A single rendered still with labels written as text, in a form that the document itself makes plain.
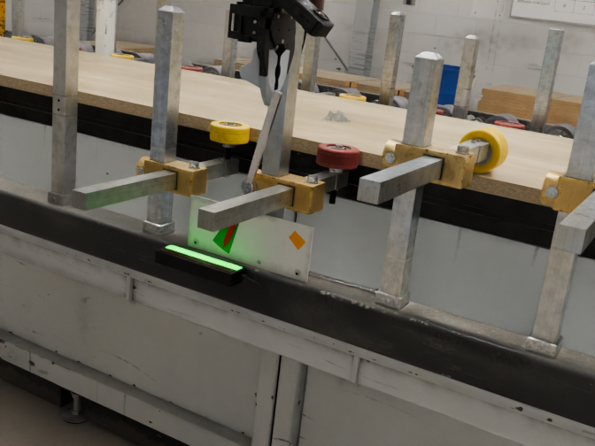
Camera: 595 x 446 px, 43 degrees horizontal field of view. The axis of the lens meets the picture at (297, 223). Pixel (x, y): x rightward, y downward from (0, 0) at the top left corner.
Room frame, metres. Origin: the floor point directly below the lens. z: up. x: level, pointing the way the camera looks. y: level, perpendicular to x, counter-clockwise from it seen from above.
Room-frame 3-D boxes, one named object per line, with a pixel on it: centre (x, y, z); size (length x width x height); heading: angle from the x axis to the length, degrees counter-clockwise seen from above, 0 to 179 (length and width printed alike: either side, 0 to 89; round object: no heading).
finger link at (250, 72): (1.22, 0.09, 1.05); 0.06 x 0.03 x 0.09; 62
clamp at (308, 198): (1.30, 0.03, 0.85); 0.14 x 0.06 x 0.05; 62
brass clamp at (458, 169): (1.18, -0.19, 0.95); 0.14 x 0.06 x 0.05; 62
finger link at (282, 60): (1.25, 0.08, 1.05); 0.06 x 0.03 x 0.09; 62
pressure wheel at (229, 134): (1.55, 0.16, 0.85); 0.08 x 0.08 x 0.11
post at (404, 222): (1.19, -0.17, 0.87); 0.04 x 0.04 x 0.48; 62
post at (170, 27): (1.42, 0.27, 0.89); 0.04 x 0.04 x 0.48; 62
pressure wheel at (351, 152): (1.43, -0.06, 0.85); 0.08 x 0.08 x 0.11
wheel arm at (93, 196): (1.37, 0.25, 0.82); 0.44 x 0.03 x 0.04; 152
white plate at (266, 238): (1.30, 0.09, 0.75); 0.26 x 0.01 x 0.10; 62
